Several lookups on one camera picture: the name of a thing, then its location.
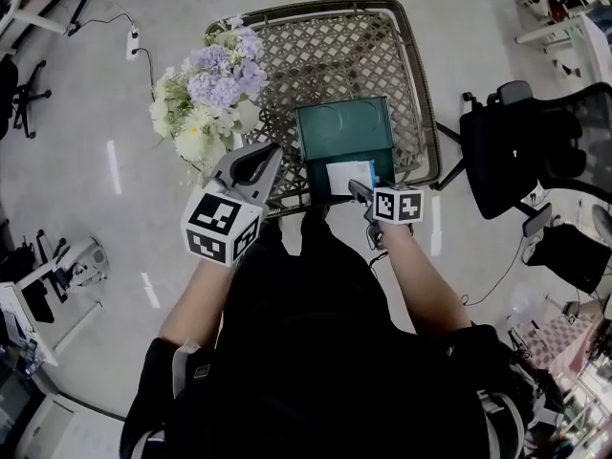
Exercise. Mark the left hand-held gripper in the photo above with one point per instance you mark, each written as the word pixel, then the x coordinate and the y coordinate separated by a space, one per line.
pixel 215 227

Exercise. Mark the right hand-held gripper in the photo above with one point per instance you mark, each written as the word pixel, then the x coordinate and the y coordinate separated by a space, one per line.
pixel 399 204

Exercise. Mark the white box with blue edge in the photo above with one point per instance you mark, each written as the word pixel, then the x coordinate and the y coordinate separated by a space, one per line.
pixel 344 177

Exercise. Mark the green box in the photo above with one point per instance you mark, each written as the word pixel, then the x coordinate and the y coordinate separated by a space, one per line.
pixel 344 127

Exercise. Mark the person's right forearm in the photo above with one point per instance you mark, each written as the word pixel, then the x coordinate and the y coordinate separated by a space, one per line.
pixel 421 280

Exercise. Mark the person's left forearm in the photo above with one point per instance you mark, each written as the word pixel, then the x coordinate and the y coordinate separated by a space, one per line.
pixel 196 304

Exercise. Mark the purple and white flower bouquet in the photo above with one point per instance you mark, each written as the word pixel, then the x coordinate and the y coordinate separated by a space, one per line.
pixel 210 84

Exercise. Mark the woven rattan table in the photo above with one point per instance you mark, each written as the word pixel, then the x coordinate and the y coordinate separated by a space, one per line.
pixel 334 55

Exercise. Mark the black mesh office chair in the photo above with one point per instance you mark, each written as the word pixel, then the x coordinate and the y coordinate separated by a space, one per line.
pixel 507 160

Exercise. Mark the person's black clothing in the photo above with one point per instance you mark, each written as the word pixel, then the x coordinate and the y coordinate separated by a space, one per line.
pixel 311 352

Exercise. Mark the white power strip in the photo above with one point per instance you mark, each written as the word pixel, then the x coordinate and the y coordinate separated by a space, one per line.
pixel 133 41

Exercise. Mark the black bag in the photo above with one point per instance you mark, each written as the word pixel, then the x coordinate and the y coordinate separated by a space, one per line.
pixel 569 256

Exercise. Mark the black television stand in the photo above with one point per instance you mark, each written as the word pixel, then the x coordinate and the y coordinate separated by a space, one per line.
pixel 91 0

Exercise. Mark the pink checkered mat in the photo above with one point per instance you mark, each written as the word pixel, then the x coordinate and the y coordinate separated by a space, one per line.
pixel 559 342

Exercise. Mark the black swivel chair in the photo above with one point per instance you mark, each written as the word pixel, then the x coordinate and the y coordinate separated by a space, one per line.
pixel 7 89

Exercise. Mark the white side table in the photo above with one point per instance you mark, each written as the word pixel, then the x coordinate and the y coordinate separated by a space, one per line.
pixel 38 19

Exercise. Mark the white desk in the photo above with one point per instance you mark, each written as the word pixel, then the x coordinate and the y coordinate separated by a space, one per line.
pixel 588 46

